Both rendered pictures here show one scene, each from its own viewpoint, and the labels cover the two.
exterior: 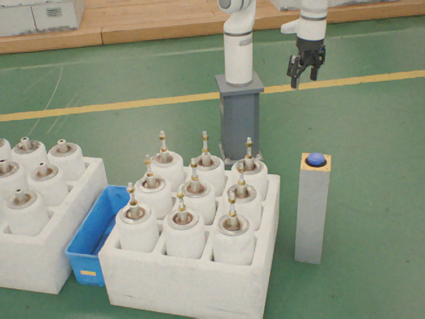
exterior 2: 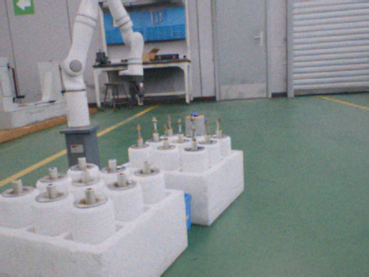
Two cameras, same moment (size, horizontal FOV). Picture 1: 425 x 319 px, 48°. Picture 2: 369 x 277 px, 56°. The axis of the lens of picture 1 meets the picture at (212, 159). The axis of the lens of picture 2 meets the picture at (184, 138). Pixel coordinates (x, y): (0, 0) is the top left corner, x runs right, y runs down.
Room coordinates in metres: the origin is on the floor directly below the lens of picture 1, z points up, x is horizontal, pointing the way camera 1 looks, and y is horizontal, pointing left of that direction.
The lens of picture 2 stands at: (0.63, 1.39, 0.52)
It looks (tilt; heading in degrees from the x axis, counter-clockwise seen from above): 10 degrees down; 284
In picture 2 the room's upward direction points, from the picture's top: 4 degrees counter-clockwise
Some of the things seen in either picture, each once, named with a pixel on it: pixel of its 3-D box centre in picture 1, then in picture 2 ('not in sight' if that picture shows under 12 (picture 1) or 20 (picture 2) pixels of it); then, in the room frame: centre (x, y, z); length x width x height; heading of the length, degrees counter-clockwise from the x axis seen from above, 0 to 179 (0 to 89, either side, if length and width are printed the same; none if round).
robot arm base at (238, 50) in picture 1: (238, 57); (77, 109); (1.49, -0.10, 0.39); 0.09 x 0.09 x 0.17; 6
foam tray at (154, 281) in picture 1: (199, 236); (183, 180); (0.96, 0.05, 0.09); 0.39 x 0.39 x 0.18; 75
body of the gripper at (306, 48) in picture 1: (308, 49); (136, 83); (1.26, -0.28, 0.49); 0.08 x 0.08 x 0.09
